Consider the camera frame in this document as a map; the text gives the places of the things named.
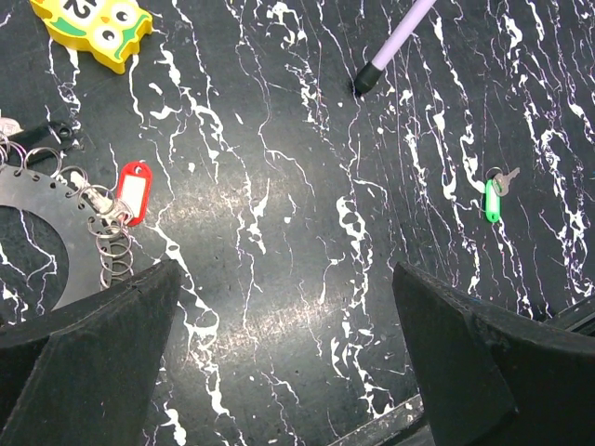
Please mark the red key tag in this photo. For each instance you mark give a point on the red key tag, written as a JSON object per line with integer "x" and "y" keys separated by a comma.
{"x": 133, "y": 191}

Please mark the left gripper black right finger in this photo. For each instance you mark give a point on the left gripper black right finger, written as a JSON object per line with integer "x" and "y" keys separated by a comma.
{"x": 483, "y": 362}

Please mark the green key tag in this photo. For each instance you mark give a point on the green key tag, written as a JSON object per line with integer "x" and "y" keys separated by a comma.
{"x": 492, "y": 204}

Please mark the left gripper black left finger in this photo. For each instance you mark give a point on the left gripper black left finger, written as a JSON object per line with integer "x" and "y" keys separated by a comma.
{"x": 84, "y": 374}

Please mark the black key tag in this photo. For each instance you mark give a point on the black key tag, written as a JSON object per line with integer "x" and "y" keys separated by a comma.
{"x": 57, "y": 135}

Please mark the yellow owl number block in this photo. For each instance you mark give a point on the yellow owl number block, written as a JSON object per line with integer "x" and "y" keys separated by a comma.
{"x": 110, "y": 31}

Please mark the lilac music stand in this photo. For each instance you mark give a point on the lilac music stand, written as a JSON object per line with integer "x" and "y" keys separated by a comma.
{"x": 368, "y": 76}

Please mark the silver key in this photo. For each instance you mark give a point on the silver key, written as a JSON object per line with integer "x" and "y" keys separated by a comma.
{"x": 501, "y": 181}

